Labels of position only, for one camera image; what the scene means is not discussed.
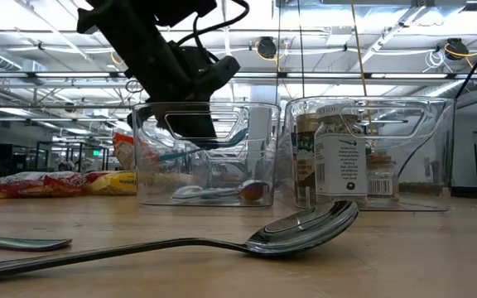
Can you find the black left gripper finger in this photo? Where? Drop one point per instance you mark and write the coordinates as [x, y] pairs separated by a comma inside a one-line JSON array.
[[189, 124]]

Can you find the clear plastic bin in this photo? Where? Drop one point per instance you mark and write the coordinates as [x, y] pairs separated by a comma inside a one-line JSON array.
[[263, 165], [429, 174]]

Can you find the tan-lid spice jar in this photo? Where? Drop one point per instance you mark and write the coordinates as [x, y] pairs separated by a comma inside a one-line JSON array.
[[305, 157]]

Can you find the white-lid spice jar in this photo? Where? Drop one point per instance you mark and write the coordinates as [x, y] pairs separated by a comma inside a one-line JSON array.
[[340, 165]]

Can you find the dark chrome spoon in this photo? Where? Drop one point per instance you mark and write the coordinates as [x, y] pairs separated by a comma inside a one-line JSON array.
[[304, 232]]

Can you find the small cork-lid jar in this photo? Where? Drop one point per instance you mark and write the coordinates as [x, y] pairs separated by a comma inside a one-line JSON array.
[[381, 186]]

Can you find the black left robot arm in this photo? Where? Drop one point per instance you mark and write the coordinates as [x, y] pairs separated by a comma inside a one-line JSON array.
[[139, 10]]

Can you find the orange snack bag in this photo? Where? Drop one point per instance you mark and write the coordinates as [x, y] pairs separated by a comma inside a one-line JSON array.
[[124, 151]]

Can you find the green exit sign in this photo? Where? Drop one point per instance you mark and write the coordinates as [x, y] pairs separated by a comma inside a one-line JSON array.
[[96, 152]]

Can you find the yellow noodle packet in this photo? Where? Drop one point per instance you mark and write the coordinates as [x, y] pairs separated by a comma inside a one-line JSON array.
[[112, 184]]

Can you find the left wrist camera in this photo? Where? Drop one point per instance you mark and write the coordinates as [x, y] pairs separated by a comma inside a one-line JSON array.
[[222, 74]]

